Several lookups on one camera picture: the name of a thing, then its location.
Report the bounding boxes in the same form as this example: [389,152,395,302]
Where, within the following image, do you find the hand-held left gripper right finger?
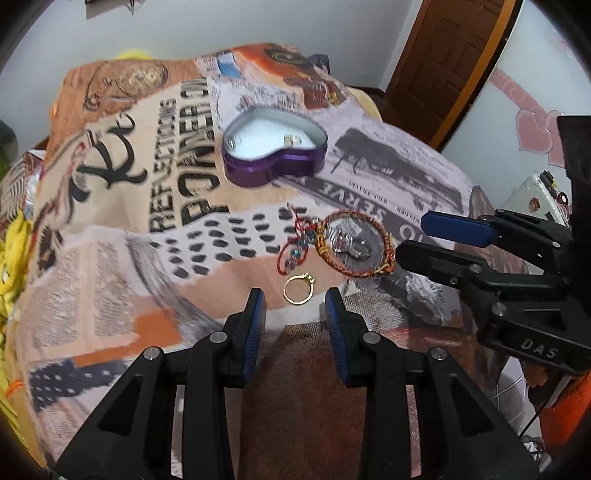
[324,287,541,480]

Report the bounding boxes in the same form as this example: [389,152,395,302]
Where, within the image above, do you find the brown wooden door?
[385,0,523,153]

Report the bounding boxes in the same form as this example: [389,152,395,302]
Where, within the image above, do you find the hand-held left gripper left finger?
[51,287,267,480]

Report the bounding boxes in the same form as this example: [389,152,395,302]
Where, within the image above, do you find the pink heart sticker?
[515,108,563,154]

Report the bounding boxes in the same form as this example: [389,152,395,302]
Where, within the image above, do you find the black cable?
[516,369,574,441]

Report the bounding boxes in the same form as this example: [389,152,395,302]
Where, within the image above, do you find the yellow cloth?
[0,210,38,418]

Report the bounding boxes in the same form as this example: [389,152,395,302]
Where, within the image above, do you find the printed blanket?
[0,43,532,464]

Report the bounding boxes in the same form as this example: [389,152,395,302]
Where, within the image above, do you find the yellow plush toy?
[115,45,157,61]

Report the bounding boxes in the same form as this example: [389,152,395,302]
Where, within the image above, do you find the large red braided bracelet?
[321,208,396,278]

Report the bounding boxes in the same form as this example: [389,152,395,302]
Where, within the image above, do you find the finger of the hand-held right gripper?
[396,240,562,319]
[420,209,574,260]

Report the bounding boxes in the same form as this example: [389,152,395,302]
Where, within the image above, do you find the white box with stickers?
[502,172,574,228]

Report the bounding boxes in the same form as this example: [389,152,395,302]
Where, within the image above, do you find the orange cloth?
[537,373,591,446]

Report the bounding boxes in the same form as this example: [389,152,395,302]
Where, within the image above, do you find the gold ring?
[283,272,317,305]

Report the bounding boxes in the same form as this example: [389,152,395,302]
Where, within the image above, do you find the small red beaded bracelet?
[277,205,325,277]

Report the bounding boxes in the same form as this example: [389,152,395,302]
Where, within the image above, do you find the purple heart-shaped tin box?
[222,107,329,188]

